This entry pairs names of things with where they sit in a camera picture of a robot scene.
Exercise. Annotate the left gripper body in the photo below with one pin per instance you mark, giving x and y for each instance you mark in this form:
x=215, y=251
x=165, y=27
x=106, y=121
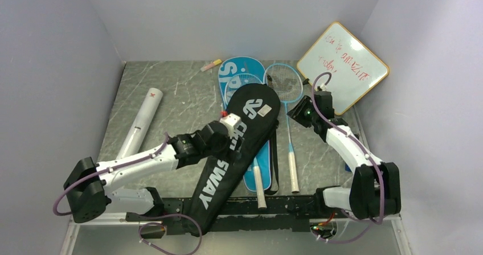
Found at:
x=224, y=147

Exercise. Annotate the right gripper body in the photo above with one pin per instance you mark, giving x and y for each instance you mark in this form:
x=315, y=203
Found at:
x=303, y=113

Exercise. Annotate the blue white badminton racket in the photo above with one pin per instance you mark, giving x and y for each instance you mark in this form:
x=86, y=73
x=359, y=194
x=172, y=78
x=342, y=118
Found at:
x=287, y=83

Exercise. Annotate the black racket cover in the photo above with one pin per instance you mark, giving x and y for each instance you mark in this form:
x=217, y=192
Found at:
x=258, y=106

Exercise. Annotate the white shuttlecock tube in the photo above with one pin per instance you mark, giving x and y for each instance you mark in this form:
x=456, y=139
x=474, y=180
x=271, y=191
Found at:
x=141, y=123

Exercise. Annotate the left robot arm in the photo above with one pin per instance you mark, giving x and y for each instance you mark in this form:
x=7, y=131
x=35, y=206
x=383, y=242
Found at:
x=93, y=188

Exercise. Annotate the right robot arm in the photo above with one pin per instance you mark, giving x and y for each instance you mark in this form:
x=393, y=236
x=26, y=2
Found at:
x=375, y=188

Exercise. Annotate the white dry erase board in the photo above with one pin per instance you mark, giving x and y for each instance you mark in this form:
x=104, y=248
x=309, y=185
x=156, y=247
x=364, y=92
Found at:
x=354, y=69

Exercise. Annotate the blue racket cover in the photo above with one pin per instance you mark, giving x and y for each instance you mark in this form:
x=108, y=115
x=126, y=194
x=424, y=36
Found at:
x=229, y=71

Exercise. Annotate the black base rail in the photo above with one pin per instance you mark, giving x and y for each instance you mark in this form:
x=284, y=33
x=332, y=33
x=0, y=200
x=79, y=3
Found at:
x=295, y=213

